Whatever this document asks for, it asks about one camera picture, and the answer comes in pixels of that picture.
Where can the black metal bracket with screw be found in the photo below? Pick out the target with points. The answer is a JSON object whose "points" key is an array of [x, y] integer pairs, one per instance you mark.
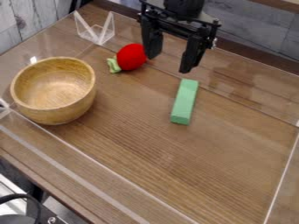
{"points": [[38, 210]]}

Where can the wooden bowl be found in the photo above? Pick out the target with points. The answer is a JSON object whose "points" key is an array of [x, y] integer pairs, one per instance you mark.
{"points": [[54, 90]]}

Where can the green rectangular block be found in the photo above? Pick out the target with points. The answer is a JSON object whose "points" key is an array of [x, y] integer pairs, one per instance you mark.
{"points": [[185, 101]]}

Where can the red plush strawberry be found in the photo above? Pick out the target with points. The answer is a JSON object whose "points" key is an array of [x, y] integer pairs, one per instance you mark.
{"points": [[128, 59]]}

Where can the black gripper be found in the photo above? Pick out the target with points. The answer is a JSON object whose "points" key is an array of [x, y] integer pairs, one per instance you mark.
{"points": [[182, 18]]}

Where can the clear acrylic corner bracket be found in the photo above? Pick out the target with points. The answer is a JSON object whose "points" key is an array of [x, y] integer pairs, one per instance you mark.
{"points": [[96, 34]]}

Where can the clear acrylic table barrier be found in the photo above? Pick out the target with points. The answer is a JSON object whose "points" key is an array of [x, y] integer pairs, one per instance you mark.
{"points": [[126, 167]]}

